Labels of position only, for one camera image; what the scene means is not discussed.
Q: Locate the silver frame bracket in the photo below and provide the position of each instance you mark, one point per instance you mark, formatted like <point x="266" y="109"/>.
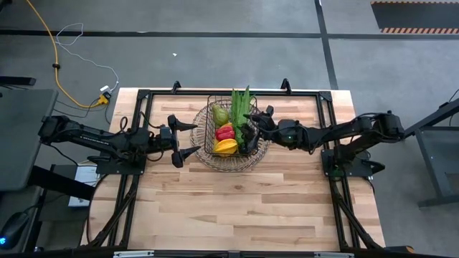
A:
<point x="133" y="254"/>
<point x="334" y="255"/>

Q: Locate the grey side table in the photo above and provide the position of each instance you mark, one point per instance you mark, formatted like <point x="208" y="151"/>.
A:
<point x="21" y="139"/>

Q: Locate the black aluminium table frame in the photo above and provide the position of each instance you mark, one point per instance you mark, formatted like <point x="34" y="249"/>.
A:
<point x="179" y="92"/>

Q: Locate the black striped floor mat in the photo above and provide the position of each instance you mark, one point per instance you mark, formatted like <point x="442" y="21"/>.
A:
<point x="412" y="16"/>

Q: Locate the round woven placemat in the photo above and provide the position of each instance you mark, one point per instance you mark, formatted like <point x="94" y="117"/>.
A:
<point x="201" y="150"/>

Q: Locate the black computer mouse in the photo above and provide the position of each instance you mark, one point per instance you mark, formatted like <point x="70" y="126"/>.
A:
<point x="13" y="229"/>

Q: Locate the green pear toy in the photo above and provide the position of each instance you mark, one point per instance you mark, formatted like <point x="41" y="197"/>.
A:
<point x="220" y="115"/>

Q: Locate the white paper box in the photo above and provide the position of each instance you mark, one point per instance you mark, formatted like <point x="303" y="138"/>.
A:
<point x="84" y="179"/>

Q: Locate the black table clamp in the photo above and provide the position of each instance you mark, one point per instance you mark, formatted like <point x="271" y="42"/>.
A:
<point x="285" y="86"/>
<point x="176" y="87"/>

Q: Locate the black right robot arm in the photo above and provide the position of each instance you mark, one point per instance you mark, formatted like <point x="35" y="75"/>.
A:
<point x="344" y="130"/>

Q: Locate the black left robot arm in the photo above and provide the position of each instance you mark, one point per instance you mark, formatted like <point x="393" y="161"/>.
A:
<point x="89" y="138"/>

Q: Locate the red bell pepper toy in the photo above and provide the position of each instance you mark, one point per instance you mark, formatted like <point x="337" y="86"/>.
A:
<point x="225" y="133"/>

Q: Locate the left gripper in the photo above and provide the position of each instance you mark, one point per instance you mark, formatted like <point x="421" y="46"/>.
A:
<point x="168" y="138"/>

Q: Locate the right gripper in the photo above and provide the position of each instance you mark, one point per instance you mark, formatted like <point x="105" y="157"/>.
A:
<point x="287" y="132"/>

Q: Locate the black frame grey desk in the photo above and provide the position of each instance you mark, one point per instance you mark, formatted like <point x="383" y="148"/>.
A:
<point x="441" y="161"/>

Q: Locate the dark purple grape bunch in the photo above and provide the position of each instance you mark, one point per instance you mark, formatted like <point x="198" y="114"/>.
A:
<point x="246" y="136"/>

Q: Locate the yellow-orange starfruit toy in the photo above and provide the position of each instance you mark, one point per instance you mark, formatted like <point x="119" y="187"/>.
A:
<point x="226" y="147"/>

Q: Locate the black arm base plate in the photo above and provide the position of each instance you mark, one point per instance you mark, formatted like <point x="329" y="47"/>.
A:
<point x="107" y="168"/>
<point x="355" y="170"/>

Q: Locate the yellow bell pepper toy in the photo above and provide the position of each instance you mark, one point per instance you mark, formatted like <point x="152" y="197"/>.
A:
<point x="226" y="124"/>

